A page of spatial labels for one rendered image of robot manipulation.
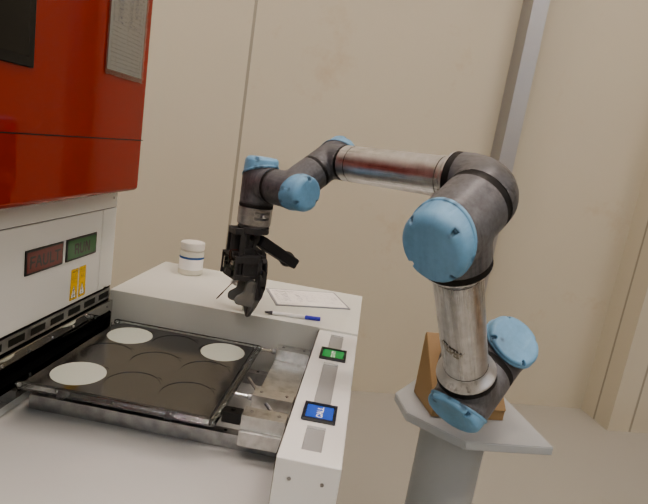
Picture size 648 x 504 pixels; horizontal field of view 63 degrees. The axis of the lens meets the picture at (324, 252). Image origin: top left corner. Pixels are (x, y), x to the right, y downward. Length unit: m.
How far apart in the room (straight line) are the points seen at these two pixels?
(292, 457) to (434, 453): 0.63
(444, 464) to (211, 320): 0.66
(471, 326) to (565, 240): 2.54
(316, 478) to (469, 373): 0.37
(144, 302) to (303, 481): 0.73
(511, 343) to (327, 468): 0.52
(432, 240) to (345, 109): 2.15
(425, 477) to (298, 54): 2.14
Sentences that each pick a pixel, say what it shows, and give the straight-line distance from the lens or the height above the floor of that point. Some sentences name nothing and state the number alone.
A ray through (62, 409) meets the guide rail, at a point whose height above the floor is 0.83.
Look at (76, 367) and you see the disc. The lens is 1.16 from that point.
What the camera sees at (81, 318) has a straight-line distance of 1.30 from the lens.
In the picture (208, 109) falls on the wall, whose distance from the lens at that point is 2.86.
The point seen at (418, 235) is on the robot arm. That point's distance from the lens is 0.81.
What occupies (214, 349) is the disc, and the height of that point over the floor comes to 0.90.
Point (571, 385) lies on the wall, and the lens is 3.81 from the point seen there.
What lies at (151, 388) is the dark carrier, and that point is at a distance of 1.08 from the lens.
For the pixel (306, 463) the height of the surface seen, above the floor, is 0.96.
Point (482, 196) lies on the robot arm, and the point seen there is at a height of 1.35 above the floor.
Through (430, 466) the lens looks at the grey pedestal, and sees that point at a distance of 1.40.
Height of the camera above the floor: 1.39
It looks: 11 degrees down
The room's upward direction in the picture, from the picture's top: 9 degrees clockwise
